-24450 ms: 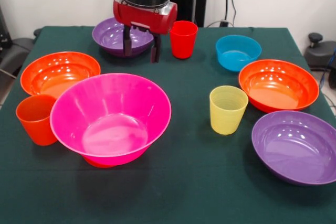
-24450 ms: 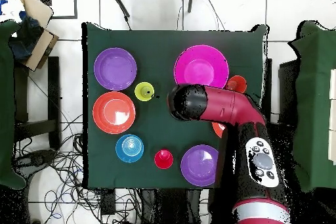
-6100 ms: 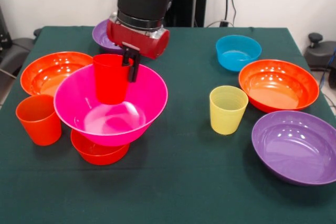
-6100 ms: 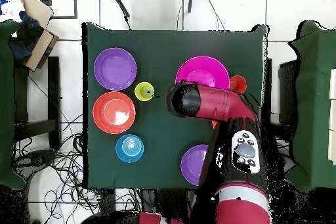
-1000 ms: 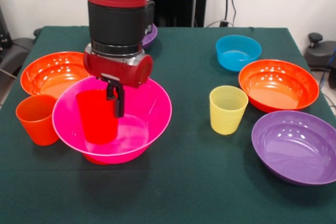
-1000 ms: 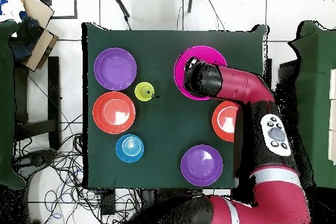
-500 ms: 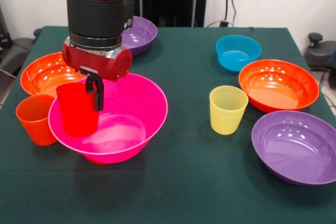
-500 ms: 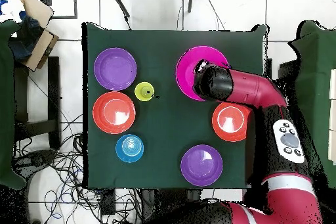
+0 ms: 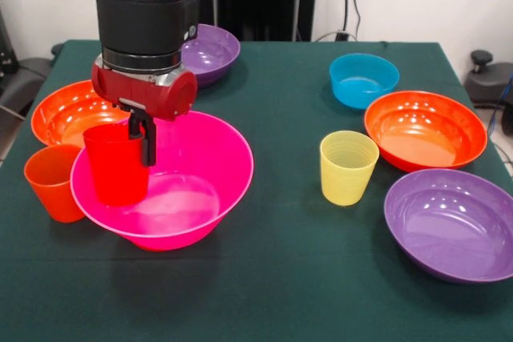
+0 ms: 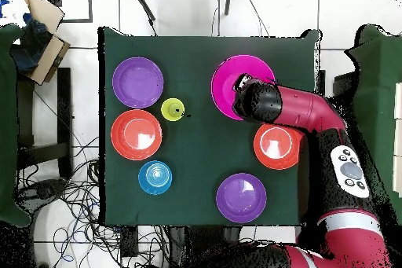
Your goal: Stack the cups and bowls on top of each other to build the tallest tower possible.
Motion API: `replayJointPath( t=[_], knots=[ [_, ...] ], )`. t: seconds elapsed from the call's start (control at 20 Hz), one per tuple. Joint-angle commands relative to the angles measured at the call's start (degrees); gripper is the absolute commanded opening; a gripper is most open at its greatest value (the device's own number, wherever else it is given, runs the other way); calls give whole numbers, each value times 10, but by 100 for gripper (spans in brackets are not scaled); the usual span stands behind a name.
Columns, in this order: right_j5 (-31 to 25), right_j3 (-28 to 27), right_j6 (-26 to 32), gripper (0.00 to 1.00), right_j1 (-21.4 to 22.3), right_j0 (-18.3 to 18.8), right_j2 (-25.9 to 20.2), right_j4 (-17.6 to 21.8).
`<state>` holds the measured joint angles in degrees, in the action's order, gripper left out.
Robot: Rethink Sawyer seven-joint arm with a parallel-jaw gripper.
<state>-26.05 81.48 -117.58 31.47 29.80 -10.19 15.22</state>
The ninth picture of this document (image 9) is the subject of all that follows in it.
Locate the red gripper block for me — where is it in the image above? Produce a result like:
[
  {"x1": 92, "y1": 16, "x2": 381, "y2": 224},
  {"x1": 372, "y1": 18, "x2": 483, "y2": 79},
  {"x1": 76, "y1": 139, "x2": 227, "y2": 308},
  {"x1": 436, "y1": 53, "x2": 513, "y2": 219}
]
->
[{"x1": 91, "y1": 55, "x2": 199, "y2": 167}]

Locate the red cup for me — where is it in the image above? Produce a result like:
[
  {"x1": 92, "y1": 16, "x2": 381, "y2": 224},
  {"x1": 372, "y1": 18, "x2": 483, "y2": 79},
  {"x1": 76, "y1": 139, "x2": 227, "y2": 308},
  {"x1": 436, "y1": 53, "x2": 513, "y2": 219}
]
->
[{"x1": 83, "y1": 124, "x2": 150, "y2": 207}]

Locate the large pink bowl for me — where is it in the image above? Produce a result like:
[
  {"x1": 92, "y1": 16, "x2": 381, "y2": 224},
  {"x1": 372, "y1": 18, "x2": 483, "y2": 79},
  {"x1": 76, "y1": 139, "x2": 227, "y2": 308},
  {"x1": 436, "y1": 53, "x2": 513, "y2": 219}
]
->
[{"x1": 70, "y1": 109, "x2": 255, "y2": 252}]

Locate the yellow cup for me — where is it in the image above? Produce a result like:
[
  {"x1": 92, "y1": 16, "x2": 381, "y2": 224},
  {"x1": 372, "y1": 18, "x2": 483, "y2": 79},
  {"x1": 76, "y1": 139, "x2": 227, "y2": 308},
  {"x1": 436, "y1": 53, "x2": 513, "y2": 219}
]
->
[{"x1": 319, "y1": 130, "x2": 381, "y2": 207}]

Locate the blue bowl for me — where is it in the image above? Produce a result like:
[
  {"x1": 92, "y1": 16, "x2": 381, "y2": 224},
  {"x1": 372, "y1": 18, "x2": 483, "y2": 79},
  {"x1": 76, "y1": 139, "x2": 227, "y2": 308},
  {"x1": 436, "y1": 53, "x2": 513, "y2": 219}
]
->
[{"x1": 329, "y1": 52, "x2": 401, "y2": 111}]

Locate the large orange bowl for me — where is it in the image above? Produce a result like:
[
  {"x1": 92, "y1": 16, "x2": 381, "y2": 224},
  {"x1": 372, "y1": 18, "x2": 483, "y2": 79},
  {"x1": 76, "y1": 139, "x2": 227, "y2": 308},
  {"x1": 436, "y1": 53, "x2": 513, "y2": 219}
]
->
[
  {"x1": 364, "y1": 91, "x2": 489, "y2": 174},
  {"x1": 30, "y1": 79, "x2": 130, "y2": 147}
]

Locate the orange cup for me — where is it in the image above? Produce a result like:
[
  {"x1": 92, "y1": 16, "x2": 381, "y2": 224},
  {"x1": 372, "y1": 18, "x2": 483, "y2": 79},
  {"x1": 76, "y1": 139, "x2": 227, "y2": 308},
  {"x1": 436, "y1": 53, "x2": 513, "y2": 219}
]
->
[{"x1": 23, "y1": 144, "x2": 87, "y2": 224}]

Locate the purple bowl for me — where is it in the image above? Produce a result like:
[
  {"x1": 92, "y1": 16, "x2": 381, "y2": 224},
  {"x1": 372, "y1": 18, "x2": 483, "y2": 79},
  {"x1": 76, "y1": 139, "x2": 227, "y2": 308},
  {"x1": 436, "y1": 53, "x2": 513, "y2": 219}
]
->
[
  {"x1": 383, "y1": 168, "x2": 513, "y2": 285},
  {"x1": 180, "y1": 23, "x2": 241, "y2": 89}
]

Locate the black side stand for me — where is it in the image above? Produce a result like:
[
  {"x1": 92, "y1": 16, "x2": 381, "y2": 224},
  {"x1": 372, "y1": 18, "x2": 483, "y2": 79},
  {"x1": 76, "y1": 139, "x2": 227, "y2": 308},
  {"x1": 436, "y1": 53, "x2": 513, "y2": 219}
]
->
[{"x1": 0, "y1": 9, "x2": 45, "y2": 119}]

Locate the dark green tablecloth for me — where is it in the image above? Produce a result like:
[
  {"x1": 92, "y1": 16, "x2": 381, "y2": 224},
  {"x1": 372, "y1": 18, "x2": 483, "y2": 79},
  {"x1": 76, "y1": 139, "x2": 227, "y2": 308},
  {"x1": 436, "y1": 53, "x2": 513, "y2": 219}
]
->
[{"x1": 0, "y1": 39, "x2": 513, "y2": 342}]

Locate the black pedestal leg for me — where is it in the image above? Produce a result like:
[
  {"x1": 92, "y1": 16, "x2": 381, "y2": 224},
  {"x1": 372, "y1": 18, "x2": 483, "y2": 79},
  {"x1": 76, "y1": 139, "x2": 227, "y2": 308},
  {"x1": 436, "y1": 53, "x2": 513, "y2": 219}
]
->
[
  {"x1": 15, "y1": 42, "x2": 65, "y2": 93},
  {"x1": 464, "y1": 50, "x2": 513, "y2": 105}
]

